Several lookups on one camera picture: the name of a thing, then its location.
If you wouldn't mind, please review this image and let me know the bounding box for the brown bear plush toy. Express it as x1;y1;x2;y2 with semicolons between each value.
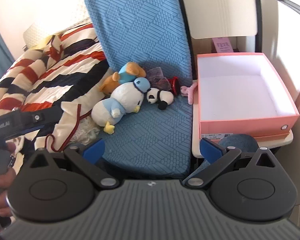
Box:
100;62;147;94

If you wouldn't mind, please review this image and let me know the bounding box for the panda plush toy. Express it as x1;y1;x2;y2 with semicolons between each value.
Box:
146;87;176;110

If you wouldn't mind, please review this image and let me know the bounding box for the person's left hand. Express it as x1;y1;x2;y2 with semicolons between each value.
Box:
0;169;17;219

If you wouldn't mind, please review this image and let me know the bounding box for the purple ribbon bow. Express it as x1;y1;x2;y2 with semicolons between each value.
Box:
145;66;174;90

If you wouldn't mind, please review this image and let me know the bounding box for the pink hair claw clip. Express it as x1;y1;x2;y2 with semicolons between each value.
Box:
180;81;199;105

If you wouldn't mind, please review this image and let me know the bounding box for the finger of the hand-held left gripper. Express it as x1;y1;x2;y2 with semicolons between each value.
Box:
15;105;65;138

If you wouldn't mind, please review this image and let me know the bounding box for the striped red navy blanket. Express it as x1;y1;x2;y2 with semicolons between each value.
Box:
0;26;113;155

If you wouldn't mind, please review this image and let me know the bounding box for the red glitter hair clip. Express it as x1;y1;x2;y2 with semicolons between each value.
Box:
169;76;182;95

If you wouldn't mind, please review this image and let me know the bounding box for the pink cardboard box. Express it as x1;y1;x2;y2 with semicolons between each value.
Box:
195;52;300;140

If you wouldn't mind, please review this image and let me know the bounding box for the blue textured chair cover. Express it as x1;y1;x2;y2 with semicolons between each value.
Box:
84;0;193;178

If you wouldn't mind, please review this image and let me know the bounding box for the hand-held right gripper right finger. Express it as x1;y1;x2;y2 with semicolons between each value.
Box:
184;137;278;189

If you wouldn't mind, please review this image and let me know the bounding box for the red cord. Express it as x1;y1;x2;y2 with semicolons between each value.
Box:
45;104;93;153

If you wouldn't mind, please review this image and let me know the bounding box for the white blue duck plush toy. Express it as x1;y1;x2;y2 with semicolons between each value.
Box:
91;77;152;135

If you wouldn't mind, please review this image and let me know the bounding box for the white chair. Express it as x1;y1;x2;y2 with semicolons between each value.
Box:
175;0;294;158

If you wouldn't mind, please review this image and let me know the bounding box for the black curved bar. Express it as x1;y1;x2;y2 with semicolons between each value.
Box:
259;0;300;22

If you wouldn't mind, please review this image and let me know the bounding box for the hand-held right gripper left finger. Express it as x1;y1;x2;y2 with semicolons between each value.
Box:
27;139;120;190

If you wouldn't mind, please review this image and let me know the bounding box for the white textured pillow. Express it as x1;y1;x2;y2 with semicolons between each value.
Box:
22;0;93;50

